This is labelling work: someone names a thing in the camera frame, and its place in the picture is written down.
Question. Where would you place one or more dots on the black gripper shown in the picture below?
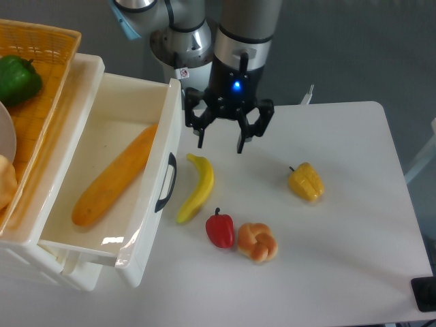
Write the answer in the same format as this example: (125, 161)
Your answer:
(232, 95)

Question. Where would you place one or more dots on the long orange bread baguette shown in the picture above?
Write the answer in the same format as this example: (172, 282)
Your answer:
(108, 186)

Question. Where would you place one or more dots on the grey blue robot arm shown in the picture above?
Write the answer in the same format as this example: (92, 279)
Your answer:
(244, 31)

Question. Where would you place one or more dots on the knotted bread roll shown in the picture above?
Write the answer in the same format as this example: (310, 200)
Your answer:
(257, 242)

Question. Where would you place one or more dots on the white upper drawer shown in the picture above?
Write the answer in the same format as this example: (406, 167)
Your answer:
(122, 239)

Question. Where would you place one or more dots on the pale bread in basket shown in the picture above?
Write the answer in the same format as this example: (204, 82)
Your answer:
(9, 182)

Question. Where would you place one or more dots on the white drawer cabinet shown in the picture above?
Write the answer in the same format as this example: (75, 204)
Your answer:
(22, 254)

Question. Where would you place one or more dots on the yellow banana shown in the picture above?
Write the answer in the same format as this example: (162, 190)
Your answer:
(200, 194)

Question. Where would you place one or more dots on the yellow bell pepper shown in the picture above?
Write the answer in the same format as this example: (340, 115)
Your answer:
(305, 182)

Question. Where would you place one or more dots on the red bell pepper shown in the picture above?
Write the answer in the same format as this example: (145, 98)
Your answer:
(220, 230)

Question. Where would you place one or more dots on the orange wicker basket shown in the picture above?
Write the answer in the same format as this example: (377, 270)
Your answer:
(52, 50)

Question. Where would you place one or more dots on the green bell pepper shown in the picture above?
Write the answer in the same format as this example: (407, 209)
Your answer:
(19, 80)

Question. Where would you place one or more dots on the white plate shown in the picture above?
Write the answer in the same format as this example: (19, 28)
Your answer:
(8, 135)

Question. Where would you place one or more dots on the black device at edge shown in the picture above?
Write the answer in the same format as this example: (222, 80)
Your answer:
(424, 293)

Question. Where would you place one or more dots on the dark drawer handle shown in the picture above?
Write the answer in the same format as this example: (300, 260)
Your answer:
(168, 183)

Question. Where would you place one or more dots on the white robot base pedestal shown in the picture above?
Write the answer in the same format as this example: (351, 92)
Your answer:
(186, 56)

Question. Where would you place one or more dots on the white frame at right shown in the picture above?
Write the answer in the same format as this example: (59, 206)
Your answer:
(424, 156)

